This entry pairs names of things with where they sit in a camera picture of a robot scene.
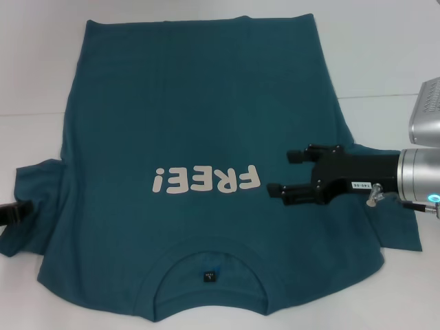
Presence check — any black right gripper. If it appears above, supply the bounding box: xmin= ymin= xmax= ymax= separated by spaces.
xmin=267 ymin=143 xmax=402 ymax=207

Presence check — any teal blue printed t-shirt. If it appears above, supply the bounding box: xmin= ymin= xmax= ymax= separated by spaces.
xmin=0 ymin=12 xmax=423 ymax=307

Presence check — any right arm cable with plug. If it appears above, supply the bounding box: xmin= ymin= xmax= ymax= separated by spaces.
xmin=366 ymin=184 xmax=440 ymax=218

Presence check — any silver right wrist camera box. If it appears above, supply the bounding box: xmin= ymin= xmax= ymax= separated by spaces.
xmin=408 ymin=78 xmax=440 ymax=146

